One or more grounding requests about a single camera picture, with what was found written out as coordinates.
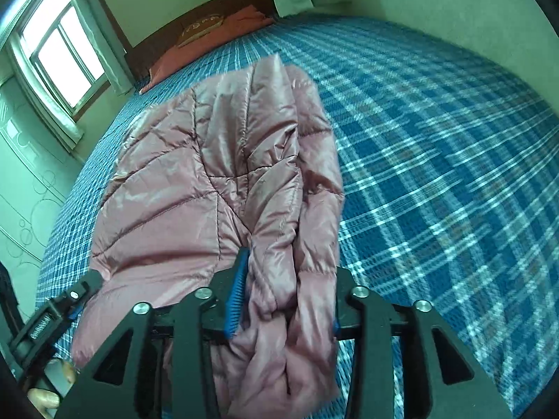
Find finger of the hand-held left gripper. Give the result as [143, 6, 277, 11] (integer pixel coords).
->
[12, 270, 104, 350]

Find person's left hand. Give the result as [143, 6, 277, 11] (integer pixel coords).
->
[26, 358, 80, 411]

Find red folded blanket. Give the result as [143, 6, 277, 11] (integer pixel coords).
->
[139, 5, 276, 94]

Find bed with blue plaid sheet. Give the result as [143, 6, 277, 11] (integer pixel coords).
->
[35, 15, 559, 419]

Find white wardrobe with circle pattern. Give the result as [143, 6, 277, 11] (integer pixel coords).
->
[0, 79, 84, 280]

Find pink puffer jacket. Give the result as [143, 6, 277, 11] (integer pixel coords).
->
[72, 52, 346, 419]

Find white framed window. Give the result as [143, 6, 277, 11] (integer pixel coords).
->
[6, 0, 110, 118]

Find brown embroidered pillow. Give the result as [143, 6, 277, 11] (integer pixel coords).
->
[177, 13, 228, 49]

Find wooden headboard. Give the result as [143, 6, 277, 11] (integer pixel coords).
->
[124, 0, 278, 81]

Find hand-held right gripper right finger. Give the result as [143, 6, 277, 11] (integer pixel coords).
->
[333, 266, 514, 419]

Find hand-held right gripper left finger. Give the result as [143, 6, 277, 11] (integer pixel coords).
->
[55, 247, 252, 419]

